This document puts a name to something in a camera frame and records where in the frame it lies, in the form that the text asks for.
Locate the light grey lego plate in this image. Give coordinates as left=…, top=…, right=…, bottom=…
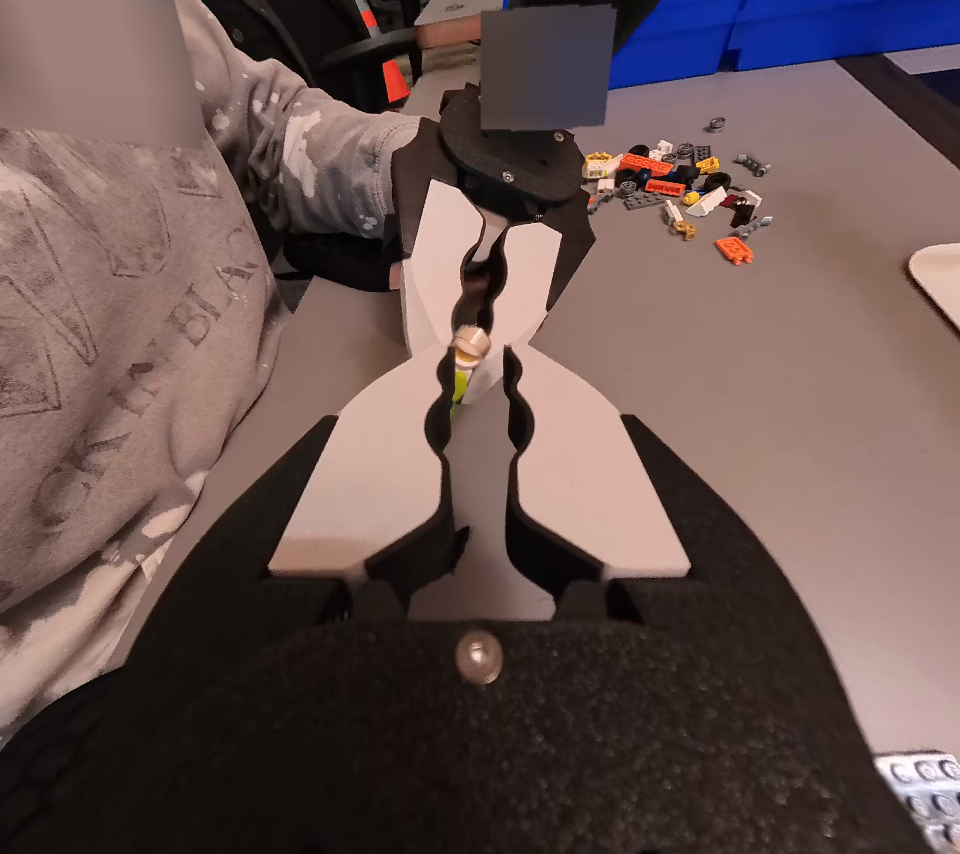
left=873, top=751, right=960, bottom=836

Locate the person's grey sweatshirt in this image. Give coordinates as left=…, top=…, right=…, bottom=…
left=0, top=0, right=286, bottom=750

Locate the pile of lego pieces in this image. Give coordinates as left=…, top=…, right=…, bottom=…
left=581, top=115, right=778, bottom=270

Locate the lime green lego minifigure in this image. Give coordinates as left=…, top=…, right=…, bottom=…
left=446, top=325, right=496, bottom=413

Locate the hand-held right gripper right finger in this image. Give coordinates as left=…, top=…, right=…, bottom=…
left=507, top=341, right=694, bottom=588

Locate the orange traffic cone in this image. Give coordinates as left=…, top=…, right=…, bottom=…
left=342, top=0, right=414, bottom=108

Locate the white book stand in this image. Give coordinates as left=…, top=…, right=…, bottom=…
left=906, top=242, right=960, bottom=333

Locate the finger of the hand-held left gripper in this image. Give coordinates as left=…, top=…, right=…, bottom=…
left=398, top=179, right=493, bottom=353
left=480, top=227, right=567, bottom=350

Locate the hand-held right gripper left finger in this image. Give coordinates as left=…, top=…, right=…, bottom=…
left=267, top=344, right=456, bottom=588

